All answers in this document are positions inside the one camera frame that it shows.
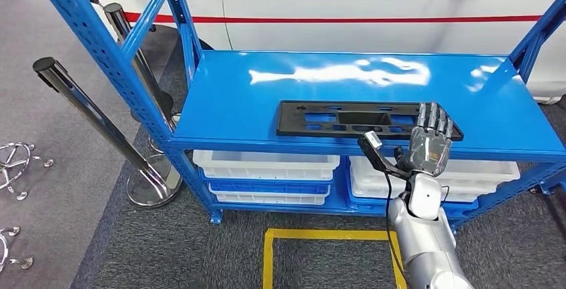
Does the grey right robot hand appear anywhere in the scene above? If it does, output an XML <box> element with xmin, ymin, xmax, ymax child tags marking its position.
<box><xmin>394</xmin><ymin>101</ymin><xmax>455</xmax><ymax>178</ymax></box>

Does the black plastic plate frame part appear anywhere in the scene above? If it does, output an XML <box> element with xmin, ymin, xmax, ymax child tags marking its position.
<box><xmin>276</xmin><ymin>100</ymin><xmax>465</xmax><ymax>142</ymax></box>

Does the blue metal shelf rack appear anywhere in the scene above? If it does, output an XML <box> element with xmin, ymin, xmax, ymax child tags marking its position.
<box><xmin>27</xmin><ymin>0</ymin><xmax>566</xmax><ymax>235</ymax></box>

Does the yellow floor tape square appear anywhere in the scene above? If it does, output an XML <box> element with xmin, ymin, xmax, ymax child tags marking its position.
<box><xmin>262</xmin><ymin>228</ymin><xmax>408</xmax><ymax>289</ymax></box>

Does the thin black pole stand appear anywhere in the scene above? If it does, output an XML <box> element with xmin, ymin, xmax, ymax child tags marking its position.
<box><xmin>154</xmin><ymin>90</ymin><xmax>175</xmax><ymax>122</ymax></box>

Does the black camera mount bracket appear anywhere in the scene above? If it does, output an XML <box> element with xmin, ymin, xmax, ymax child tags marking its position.
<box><xmin>357</xmin><ymin>134</ymin><xmax>410</xmax><ymax>180</ymax></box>

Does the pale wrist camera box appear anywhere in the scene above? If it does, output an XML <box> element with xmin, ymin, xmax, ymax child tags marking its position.
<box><xmin>364</xmin><ymin>131</ymin><xmax>383</xmax><ymax>150</ymax></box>

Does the chrome stanchion post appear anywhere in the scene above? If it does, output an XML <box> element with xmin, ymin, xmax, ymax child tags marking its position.
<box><xmin>103</xmin><ymin>3</ymin><xmax>182</xmax><ymax>153</ymax></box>
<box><xmin>33</xmin><ymin>57</ymin><xmax>183</xmax><ymax>208</ymax></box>

